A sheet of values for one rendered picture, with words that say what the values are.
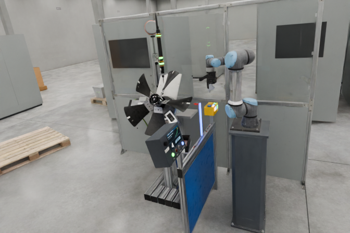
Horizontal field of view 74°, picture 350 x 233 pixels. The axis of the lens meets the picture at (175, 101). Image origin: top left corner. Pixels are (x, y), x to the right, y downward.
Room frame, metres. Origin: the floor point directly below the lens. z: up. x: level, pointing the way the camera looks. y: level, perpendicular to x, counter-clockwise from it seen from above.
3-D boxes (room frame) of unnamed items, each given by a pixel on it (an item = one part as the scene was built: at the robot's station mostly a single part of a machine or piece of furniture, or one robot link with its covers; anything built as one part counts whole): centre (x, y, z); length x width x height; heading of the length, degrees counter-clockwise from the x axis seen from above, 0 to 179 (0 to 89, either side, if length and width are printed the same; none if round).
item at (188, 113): (2.67, -0.06, 0.85); 0.36 x 0.24 x 0.03; 63
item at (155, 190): (2.36, 0.12, 0.04); 0.62 x 0.45 x 0.08; 153
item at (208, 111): (2.23, -0.37, 1.02); 0.16 x 0.10 x 0.11; 153
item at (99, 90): (6.47, 1.95, 0.31); 0.60 x 0.42 x 0.33; 144
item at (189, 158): (1.87, -0.19, 0.82); 0.90 x 0.04 x 0.08; 153
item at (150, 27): (2.84, 0.19, 1.88); 0.16 x 0.07 x 0.16; 98
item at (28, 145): (3.68, 2.72, 0.07); 1.20 x 1.00 x 0.15; 137
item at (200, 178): (1.87, -0.19, 0.45); 0.82 x 0.02 x 0.66; 153
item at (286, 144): (2.77, -0.24, 0.50); 2.59 x 0.03 x 0.91; 63
